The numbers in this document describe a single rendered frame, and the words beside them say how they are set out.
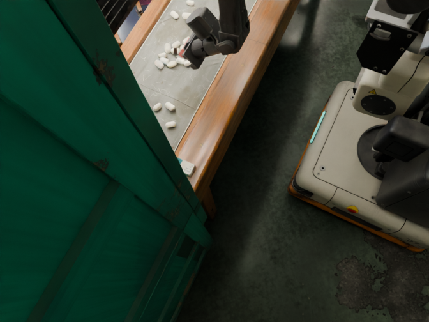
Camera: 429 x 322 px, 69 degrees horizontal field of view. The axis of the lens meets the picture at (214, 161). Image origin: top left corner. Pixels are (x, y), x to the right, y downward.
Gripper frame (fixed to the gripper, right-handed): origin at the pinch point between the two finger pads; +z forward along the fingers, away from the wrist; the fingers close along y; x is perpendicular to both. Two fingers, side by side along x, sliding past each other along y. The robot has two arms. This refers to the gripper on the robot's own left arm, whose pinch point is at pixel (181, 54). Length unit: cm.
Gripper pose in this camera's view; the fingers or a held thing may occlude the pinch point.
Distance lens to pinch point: 106.2
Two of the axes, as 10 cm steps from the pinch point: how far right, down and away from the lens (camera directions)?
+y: -4.3, 8.5, -2.9
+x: 6.3, 5.1, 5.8
